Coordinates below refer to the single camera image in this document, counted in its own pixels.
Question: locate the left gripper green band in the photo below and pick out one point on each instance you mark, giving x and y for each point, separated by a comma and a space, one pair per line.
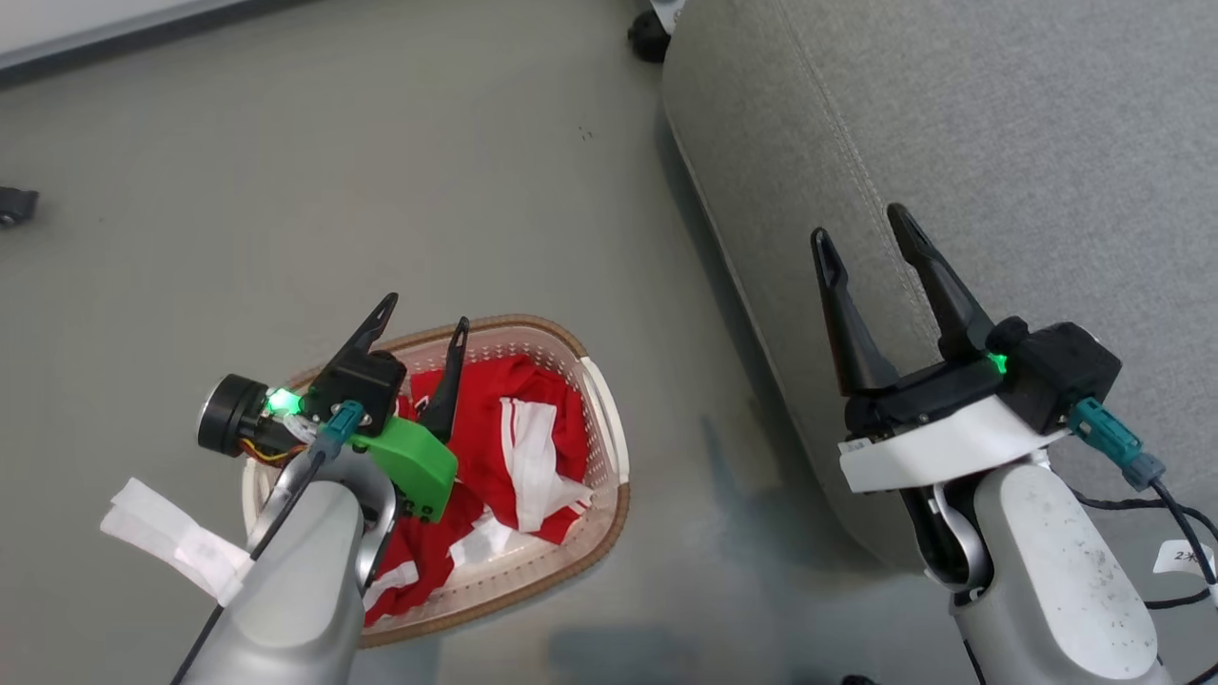
414, 471

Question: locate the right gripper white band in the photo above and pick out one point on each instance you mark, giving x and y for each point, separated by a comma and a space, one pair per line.
937, 442

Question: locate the red and white garment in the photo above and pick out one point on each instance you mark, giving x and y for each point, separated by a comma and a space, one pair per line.
485, 447

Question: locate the cream perforated laundry basket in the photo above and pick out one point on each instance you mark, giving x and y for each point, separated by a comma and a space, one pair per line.
595, 447

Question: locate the grey fabric sofa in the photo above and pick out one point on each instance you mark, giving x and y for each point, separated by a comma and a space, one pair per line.
904, 124

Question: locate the white tape strip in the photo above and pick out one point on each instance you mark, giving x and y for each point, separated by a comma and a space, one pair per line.
171, 538

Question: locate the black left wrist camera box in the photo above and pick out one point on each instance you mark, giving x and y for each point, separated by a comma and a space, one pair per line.
357, 385

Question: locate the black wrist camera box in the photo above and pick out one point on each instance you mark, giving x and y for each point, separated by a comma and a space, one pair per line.
357, 385
1061, 366

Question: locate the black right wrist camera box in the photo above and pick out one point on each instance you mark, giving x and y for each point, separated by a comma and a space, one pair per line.
1061, 366

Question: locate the grey metal frame leg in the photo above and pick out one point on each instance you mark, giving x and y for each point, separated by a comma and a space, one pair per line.
666, 11

